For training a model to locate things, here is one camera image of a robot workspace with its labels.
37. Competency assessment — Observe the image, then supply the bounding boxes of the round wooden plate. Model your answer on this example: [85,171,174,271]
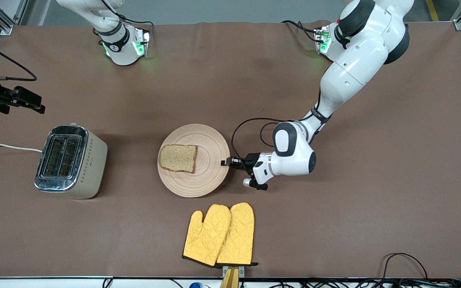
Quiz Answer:
[157,124,231,198]

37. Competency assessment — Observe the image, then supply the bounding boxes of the slice of brown bread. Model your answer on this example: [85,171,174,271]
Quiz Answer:
[159,144,197,173]

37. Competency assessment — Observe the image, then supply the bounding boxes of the beige chrome two-slot toaster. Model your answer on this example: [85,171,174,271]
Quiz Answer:
[34,123,108,199]

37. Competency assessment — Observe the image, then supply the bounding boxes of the yellow quilted oven mitt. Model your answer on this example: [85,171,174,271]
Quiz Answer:
[216,202,259,267]
[182,204,232,267]

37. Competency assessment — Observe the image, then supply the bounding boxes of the brown table cover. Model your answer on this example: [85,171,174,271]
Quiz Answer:
[0,20,461,278]

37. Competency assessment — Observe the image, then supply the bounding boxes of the white toaster power cord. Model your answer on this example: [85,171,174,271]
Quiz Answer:
[0,144,43,153]

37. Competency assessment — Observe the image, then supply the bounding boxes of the black right base cable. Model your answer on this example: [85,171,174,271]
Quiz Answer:
[116,14,154,40]

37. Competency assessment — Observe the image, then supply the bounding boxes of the black base cable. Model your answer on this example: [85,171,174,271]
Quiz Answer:
[282,20,320,42]
[116,14,154,40]

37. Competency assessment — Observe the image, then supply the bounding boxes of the black cable bundle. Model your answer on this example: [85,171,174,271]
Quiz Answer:
[243,278,461,288]

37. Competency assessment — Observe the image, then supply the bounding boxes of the black left base cable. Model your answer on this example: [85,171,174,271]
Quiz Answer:
[282,20,320,42]

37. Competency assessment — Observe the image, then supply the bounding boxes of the black looped cable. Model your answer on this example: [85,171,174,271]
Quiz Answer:
[381,253,429,280]

